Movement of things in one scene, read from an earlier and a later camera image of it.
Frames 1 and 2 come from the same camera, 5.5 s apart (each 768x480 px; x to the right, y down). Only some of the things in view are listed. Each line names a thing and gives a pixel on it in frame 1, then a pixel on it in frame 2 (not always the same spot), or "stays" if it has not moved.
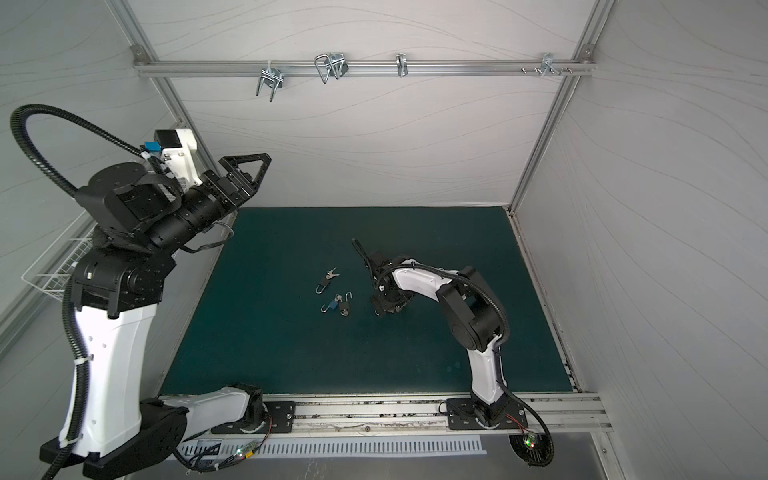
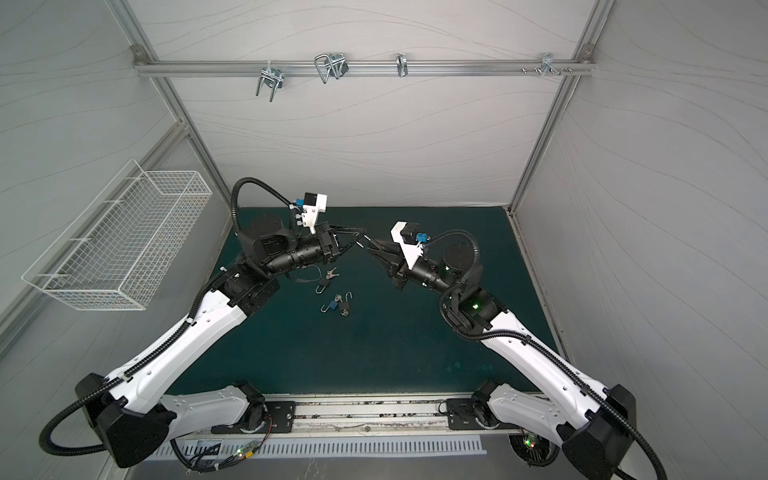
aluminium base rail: x=573 y=413 stays
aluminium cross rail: x=274 y=69 stays
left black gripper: x=233 y=182 -> x=327 y=236
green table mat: x=282 y=306 stays
